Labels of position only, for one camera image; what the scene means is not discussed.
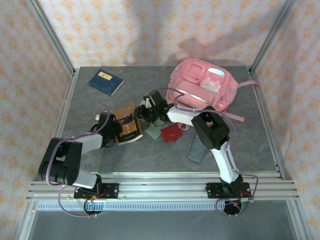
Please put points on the blue book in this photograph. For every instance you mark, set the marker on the blue book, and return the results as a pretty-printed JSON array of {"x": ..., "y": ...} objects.
[{"x": 105, "y": 82}]

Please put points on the brown book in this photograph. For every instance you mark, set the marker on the brown book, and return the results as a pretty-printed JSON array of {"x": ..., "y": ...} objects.
[{"x": 130, "y": 130}]

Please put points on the grey blue fabric pouch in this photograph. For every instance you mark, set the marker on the grey blue fabric pouch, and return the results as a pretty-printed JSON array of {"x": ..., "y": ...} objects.
[{"x": 197, "y": 151}]

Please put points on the aluminium frame post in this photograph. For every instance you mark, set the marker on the aluminium frame post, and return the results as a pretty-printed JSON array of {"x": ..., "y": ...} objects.
[
  {"x": 53, "y": 37},
  {"x": 272, "y": 37}
]

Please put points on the aluminium table side rail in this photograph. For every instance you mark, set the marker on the aluminium table side rail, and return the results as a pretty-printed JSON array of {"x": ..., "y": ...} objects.
[
  {"x": 65, "y": 112},
  {"x": 265, "y": 117}
]

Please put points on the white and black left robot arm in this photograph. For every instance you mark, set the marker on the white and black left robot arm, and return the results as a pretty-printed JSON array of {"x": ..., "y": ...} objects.
[{"x": 90, "y": 142}]

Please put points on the aluminium mounting rail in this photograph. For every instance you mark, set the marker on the aluminium mounting rail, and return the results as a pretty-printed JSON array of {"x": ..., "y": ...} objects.
[{"x": 162, "y": 190}]

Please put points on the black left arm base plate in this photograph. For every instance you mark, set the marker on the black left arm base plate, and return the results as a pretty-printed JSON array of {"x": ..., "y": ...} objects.
[{"x": 111, "y": 190}]

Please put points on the aluminium frame leg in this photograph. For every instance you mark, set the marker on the aluminium frame leg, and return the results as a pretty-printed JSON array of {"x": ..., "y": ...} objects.
[
  {"x": 25, "y": 222},
  {"x": 300, "y": 222}
]

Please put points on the red wallet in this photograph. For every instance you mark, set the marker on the red wallet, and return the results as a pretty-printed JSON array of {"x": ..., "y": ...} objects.
[{"x": 172, "y": 133}]

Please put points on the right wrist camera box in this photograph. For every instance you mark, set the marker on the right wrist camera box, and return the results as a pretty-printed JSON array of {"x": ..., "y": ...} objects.
[{"x": 145, "y": 102}]

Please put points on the mint green wallet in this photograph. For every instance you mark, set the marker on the mint green wallet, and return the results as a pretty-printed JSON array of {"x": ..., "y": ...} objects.
[{"x": 153, "y": 132}]

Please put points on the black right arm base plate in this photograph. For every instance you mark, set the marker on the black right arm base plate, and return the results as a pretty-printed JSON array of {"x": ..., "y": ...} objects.
[{"x": 212, "y": 190}]

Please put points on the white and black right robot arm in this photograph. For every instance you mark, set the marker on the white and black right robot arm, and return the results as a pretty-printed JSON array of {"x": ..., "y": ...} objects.
[{"x": 225, "y": 160}]

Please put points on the pink student backpack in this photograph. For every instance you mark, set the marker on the pink student backpack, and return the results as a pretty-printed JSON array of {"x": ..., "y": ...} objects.
[{"x": 200, "y": 85}]

